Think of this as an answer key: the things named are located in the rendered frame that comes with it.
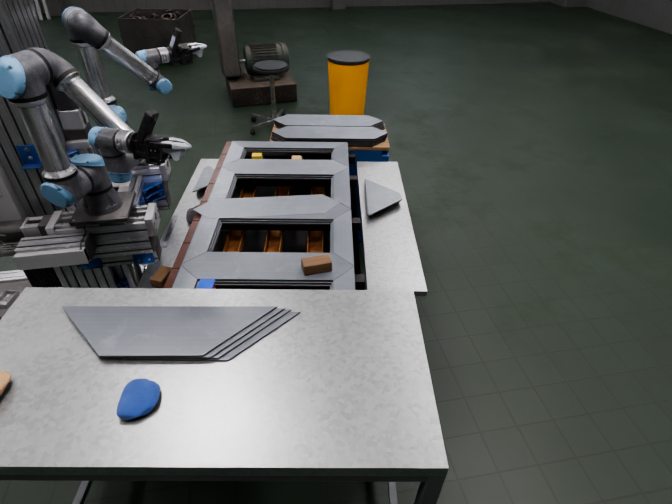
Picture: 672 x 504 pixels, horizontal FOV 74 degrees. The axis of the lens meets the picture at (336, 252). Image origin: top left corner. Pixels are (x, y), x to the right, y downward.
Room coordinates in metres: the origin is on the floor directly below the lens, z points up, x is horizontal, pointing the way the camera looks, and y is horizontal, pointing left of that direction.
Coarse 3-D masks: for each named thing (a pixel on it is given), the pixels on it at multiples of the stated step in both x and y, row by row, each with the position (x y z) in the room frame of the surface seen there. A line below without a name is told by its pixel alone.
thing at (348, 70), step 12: (336, 60) 4.90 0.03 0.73; (348, 60) 4.91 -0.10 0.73; (360, 60) 4.92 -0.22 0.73; (336, 72) 4.90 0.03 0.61; (348, 72) 4.86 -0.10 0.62; (360, 72) 4.90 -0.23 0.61; (336, 84) 4.90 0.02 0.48; (348, 84) 4.86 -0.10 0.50; (360, 84) 4.91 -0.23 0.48; (336, 96) 4.91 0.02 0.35; (348, 96) 4.87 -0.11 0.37; (360, 96) 4.93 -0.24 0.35; (336, 108) 4.92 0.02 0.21; (348, 108) 4.88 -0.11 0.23; (360, 108) 4.94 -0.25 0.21
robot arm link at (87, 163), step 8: (72, 160) 1.57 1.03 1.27; (80, 160) 1.57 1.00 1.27; (88, 160) 1.57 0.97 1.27; (96, 160) 1.59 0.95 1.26; (80, 168) 1.54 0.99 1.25; (88, 168) 1.55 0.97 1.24; (96, 168) 1.57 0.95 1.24; (104, 168) 1.61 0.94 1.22; (88, 176) 1.53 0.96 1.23; (96, 176) 1.56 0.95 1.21; (104, 176) 1.59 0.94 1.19; (96, 184) 1.55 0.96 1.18; (104, 184) 1.58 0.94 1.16
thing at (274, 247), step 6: (276, 186) 2.32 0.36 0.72; (282, 186) 2.40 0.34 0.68; (288, 186) 2.40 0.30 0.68; (276, 192) 2.27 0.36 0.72; (282, 192) 2.33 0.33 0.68; (288, 192) 2.26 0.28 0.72; (270, 234) 1.90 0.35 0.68; (276, 234) 1.90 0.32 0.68; (282, 234) 1.85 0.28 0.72; (270, 240) 1.85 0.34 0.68; (276, 240) 1.85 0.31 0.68; (282, 240) 1.83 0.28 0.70; (264, 246) 1.74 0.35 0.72; (270, 246) 1.80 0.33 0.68; (276, 246) 1.80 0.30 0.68
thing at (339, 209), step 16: (240, 176) 2.25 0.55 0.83; (256, 176) 2.25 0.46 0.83; (272, 176) 2.25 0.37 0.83; (288, 176) 2.25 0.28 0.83; (304, 176) 2.26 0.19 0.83; (320, 176) 2.26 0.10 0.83; (336, 208) 1.91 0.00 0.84; (240, 224) 1.80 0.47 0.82; (256, 224) 1.80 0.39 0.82; (272, 224) 1.80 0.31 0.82; (288, 224) 1.80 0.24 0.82; (304, 224) 1.80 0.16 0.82; (320, 224) 1.80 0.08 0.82
